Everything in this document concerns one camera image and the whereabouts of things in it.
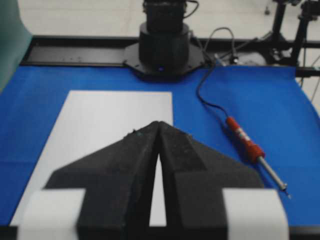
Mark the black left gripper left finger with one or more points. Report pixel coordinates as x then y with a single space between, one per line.
118 182

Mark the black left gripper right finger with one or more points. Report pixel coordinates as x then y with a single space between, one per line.
194 176

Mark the red soldering iron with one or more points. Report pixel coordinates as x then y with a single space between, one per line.
255 153

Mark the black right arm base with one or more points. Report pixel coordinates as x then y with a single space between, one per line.
164 48

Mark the white foam board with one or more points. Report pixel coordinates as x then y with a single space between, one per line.
90 120

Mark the blue table cloth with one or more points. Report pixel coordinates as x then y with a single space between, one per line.
265 101

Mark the black table rail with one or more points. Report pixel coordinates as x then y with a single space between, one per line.
77 51

